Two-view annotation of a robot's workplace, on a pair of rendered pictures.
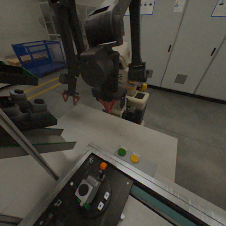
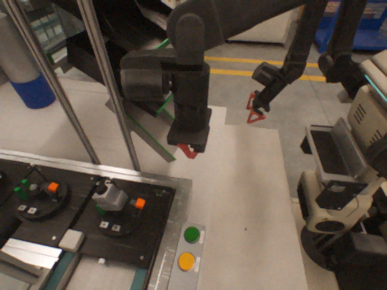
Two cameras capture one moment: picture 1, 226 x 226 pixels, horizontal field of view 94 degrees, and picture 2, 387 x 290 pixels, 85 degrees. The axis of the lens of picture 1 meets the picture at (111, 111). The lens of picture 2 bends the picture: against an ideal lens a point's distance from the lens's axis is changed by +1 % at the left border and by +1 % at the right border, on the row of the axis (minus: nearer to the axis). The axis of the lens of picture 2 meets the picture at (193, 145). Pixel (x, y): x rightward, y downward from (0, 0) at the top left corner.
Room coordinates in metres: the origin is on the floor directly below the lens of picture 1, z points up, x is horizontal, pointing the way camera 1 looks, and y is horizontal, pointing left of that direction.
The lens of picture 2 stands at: (0.21, -0.27, 1.56)
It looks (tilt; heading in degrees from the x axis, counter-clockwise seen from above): 46 degrees down; 70
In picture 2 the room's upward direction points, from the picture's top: straight up
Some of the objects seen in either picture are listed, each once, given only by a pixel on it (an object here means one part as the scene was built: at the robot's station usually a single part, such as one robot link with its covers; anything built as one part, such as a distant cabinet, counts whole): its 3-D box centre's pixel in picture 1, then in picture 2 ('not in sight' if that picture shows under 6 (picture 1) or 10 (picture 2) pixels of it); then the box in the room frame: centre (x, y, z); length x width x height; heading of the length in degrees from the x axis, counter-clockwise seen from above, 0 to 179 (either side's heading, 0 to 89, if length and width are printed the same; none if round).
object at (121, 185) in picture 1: (93, 193); (122, 216); (0.11, 0.07, 0.96); 0.24 x 0.24 x 0.02; 59
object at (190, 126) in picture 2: (109, 83); (190, 114); (0.31, 0.01, 1.34); 0.10 x 0.07 x 0.07; 58
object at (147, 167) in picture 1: (133, 162); (186, 264); (0.25, -0.12, 0.93); 0.21 x 0.07 x 0.06; 59
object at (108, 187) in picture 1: (93, 192); (121, 213); (0.11, 0.07, 0.98); 0.14 x 0.14 x 0.02
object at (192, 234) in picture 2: (121, 152); (192, 235); (0.29, -0.06, 0.96); 0.04 x 0.04 x 0.02
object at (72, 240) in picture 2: not in sight; (73, 241); (-0.02, 0.04, 0.97); 0.05 x 0.05 x 0.04; 59
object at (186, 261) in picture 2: (134, 158); (186, 261); (0.25, -0.12, 0.96); 0.04 x 0.04 x 0.02
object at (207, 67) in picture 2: (108, 63); (186, 82); (0.31, 0.01, 1.40); 0.07 x 0.06 x 0.07; 160
